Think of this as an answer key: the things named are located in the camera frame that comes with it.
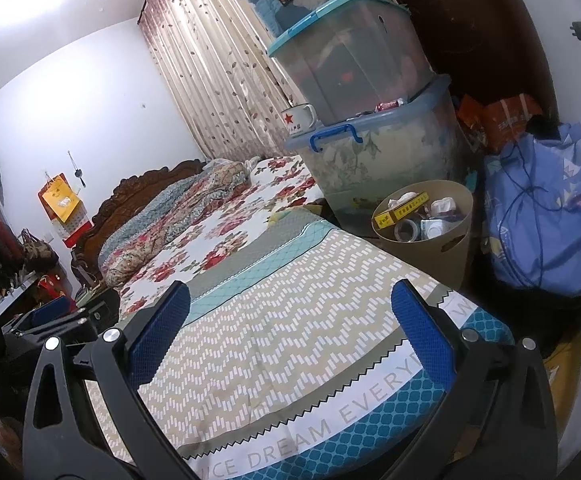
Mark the blue patterned quilt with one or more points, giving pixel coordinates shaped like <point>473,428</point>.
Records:
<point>170,210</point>

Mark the small orange carton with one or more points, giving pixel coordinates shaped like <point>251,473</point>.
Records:
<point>470,120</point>

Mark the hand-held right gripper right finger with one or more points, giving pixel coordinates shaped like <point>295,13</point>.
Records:
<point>420,330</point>

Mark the clear tape roll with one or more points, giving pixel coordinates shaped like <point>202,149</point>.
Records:
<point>398,232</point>

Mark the brown handbag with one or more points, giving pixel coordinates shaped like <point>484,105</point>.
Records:
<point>38,255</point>

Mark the red gift bag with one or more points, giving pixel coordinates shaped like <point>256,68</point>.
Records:
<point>50,290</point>

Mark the white enamel mug red star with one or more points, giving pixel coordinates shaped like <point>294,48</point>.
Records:
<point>295,120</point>

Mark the crumpled white paper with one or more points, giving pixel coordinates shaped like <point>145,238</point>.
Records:
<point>443,207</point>

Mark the yellow wall calendar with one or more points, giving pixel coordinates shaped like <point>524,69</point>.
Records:
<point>60,200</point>

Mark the beige plastic bin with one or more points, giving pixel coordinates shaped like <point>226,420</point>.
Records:
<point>420,265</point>

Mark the long yellow box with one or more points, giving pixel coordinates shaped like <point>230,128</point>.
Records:
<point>405,207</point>

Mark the red floral bedsheet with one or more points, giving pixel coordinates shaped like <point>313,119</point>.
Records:
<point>230,225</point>

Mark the large orange carton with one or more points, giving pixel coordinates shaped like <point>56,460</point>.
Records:
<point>510,120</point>

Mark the brown wooden wardrobe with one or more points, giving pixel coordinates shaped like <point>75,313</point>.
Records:
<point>470,20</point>

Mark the blue cloth bag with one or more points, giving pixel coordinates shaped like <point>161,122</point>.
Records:
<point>545,220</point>

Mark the medium teal-lid storage box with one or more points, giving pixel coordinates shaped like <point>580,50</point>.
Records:
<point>350,60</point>

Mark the white tissue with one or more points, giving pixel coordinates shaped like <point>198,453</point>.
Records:
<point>400,200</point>

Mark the yellow bag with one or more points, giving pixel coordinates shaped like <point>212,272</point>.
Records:
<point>565,370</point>

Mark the large blue-lid storage box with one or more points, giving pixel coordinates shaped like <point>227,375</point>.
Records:
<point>395,170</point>

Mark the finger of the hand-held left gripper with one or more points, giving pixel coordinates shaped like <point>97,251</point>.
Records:
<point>65,332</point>
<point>55,307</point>

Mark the black cloth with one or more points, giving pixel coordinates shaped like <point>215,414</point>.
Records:
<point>540,129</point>

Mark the carved wooden headboard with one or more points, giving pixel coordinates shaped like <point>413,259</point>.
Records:
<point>120,195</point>

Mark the red can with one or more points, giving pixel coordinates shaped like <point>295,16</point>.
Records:
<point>388,106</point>

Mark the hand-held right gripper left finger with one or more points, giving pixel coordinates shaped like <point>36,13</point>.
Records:
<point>160,330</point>

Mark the beige zigzag blanket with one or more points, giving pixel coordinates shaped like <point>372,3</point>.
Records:
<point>280,335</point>

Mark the hanging wall ornament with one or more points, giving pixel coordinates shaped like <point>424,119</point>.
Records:
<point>76,172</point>

